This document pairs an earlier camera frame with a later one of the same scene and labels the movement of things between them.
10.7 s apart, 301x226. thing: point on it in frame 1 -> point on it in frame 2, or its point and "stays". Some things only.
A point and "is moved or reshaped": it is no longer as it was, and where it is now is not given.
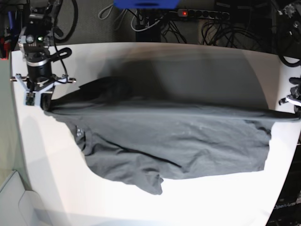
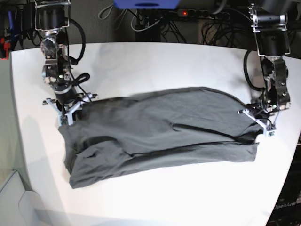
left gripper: [43, 84] -> [67, 111]
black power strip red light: [203, 13] stays
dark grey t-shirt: [141, 142] is moved or reshaped
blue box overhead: [146, 4] stays
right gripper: [295, 97] -> [260, 115]
